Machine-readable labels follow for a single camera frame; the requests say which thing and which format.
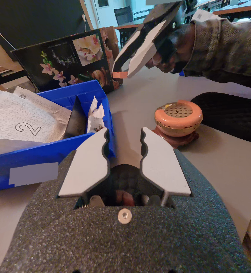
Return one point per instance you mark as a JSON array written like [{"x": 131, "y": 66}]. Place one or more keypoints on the person's right forearm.
[{"x": 223, "y": 49}]

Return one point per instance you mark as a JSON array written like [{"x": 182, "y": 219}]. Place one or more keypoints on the torn white paper bag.
[{"x": 95, "y": 117}]

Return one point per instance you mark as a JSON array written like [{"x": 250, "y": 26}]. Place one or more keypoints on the orchid print lego box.
[{"x": 59, "y": 64}]

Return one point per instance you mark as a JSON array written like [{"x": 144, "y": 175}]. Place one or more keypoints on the person's right hand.
[{"x": 180, "y": 47}]

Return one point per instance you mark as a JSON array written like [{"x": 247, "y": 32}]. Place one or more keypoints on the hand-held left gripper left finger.
[{"x": 87, "y": 168}]

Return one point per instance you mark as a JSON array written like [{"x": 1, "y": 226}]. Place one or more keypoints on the white dotted paper bag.
[{"x": 31, "y": 115}]

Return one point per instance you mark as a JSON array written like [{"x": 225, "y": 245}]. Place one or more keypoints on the terracotta curved lego piece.
[{"x": 120, "y": 75}]

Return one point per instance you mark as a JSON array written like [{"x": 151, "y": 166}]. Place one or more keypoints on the lego flower pot model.
[{"x": 176, "y": 125}]

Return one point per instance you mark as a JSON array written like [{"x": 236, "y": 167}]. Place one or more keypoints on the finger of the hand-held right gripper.
[
  {"x": 144, "y": 55},
  {"x": 125, "y": 50}
]

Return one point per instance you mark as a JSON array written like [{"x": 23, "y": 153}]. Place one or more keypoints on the black office chair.
[{"x": 123, "y": 15}]

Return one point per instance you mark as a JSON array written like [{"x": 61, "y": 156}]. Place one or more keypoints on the black partition panel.
[{"x": 31, "y": 21}]

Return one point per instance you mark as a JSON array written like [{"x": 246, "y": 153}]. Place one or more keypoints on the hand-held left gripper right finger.
[{"x": 163, "y": 170}]

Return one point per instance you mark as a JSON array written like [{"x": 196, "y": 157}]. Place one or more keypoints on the black mesh chair seat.
[{"x": 230, "y": 117}]

